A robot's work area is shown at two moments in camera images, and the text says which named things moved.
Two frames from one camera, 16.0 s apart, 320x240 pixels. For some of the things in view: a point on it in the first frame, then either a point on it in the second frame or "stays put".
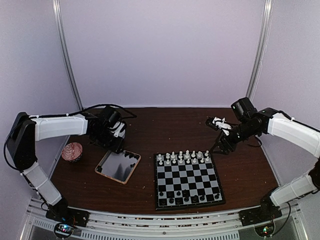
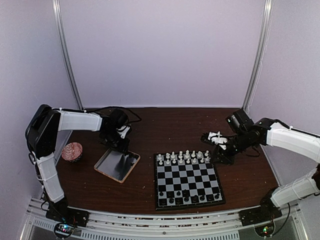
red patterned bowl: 72,151 stays put
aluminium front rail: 290,224 stays put
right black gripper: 221,142 to 226,159
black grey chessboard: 186,180 stays put
